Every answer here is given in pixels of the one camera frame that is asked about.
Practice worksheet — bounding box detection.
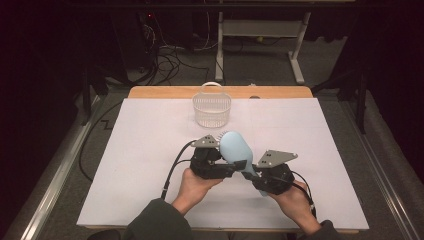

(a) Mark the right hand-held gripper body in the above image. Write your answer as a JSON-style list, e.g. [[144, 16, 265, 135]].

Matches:
[[244, 149, 299, 196]]

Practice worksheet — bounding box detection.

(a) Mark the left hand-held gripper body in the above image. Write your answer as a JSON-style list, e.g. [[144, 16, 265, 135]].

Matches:
[[189, 134, 238, 180]]

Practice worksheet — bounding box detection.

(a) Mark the light blue hairbrush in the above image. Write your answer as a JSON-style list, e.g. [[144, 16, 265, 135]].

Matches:
[[216, 130, 270, 198]]

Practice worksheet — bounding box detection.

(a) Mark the white slotted plastic basket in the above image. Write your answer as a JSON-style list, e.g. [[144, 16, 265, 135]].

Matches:
[[192, 81, 233, 129]]

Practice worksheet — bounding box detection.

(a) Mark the person's left hand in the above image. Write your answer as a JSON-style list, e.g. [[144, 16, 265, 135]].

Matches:
[[178, 167, 224, 210]]

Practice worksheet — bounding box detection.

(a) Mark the person's right hand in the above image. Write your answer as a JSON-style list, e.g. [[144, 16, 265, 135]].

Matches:
[[268, 180, 318, 228]]

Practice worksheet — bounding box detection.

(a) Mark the white table cover sheet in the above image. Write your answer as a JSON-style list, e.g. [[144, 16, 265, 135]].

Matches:
[[76, 97, 370, 231]]

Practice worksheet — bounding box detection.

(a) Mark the wooden table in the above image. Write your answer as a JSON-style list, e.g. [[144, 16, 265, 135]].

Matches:
[[77, 85, 370, 234]]

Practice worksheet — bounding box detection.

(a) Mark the black metal stand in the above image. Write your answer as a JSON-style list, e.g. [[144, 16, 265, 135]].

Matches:
[[81, 64, 109, 126], [311, 66, 369, 134]]

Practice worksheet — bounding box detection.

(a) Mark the dark computer case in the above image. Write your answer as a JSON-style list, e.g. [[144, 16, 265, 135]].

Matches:
[[111, 9, 159, 73]]

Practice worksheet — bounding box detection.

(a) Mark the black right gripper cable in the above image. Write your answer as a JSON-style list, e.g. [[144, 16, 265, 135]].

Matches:
[[283, 170, 318, 219]]

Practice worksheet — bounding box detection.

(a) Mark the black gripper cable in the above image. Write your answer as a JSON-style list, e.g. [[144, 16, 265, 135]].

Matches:
[[160, 139, 198, 201], [283, 170, 318, 219]]

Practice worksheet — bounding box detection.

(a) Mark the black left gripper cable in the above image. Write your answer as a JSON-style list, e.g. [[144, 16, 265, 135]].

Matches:
[[160, 139, 198, 201]]

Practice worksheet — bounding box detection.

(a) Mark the aluminium floor rail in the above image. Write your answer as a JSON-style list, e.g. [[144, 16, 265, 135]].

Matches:
[[339, 99, 424, 240], [3, 96, 101, 240]]

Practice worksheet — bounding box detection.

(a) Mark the bundle of floor cables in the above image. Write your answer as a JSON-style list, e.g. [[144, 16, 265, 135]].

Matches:
[[139, 13, 211, 84]]

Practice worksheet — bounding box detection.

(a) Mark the black floor cable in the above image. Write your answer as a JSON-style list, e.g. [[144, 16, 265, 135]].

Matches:
[[78, 100, 124, 183]]

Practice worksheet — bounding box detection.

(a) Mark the white metal stand frame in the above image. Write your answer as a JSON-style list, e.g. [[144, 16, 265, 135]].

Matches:
[[214, 11, 306, 85]]

